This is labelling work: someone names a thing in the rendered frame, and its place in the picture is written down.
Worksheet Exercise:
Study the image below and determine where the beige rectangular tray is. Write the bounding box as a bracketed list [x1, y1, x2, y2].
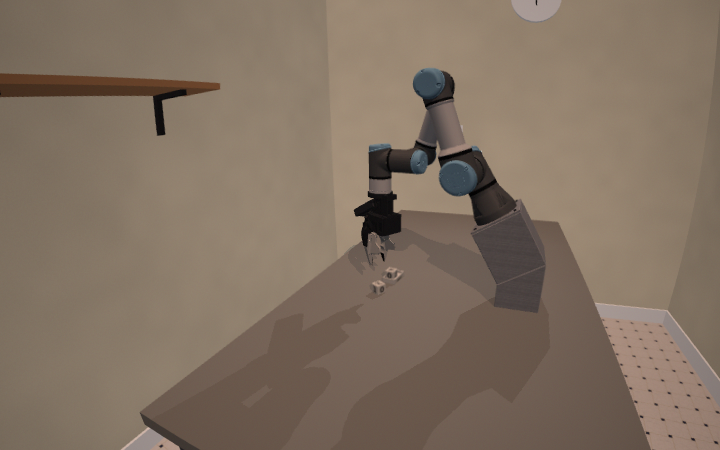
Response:
[383, 270, 404, 285]

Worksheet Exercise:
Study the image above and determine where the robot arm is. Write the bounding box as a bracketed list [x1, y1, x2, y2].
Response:
[368, 68, 517, 226]

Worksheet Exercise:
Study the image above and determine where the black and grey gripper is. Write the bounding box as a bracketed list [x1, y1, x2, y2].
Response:
[361, 191, 401, 265]

